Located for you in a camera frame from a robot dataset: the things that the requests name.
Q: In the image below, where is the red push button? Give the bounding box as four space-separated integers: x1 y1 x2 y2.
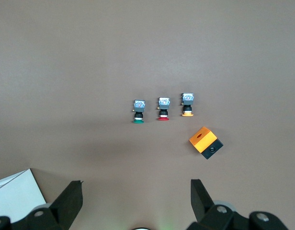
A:
156 97 171 122

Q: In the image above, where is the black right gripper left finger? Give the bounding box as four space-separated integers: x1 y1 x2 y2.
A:
12 180 85 230

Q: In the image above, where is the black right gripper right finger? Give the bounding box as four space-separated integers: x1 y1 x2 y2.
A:
187 178 252 230

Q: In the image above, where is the green push button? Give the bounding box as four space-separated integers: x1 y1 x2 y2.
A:
132 100 146 125

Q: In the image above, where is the white drawer cabinet housing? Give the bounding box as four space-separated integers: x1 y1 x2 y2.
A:
0 168 47 223

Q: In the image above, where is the yellow push button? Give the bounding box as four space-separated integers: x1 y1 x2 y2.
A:
180 92 195 117

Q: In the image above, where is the orange black button box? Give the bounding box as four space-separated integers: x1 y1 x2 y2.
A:
188 126 224 161

